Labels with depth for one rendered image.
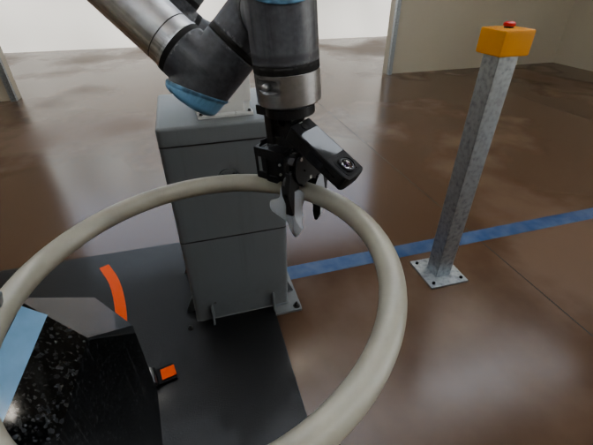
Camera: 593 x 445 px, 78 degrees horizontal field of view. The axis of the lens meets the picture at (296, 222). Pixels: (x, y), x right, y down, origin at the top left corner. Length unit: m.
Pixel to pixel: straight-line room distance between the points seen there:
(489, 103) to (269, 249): 0.97
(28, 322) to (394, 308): 0.53
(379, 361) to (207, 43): 0.48
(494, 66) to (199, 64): 1.12
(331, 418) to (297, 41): 0.40
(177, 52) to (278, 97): 0.19
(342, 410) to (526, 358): 1.46
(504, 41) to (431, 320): 1.08
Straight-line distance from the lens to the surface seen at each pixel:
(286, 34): 0.48
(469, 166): 1.61
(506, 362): 1.70
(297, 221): 0.58
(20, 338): 0.67
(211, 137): 1.19
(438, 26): 6.30
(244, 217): 1.34
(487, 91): 1.53
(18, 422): 0.61
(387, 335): 0.37
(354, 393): 0.33
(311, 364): 1.49
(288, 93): 0.50
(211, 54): 0.60
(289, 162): 0.54
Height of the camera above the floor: 1.23
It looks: 34 degrees down
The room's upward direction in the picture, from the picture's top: straight up
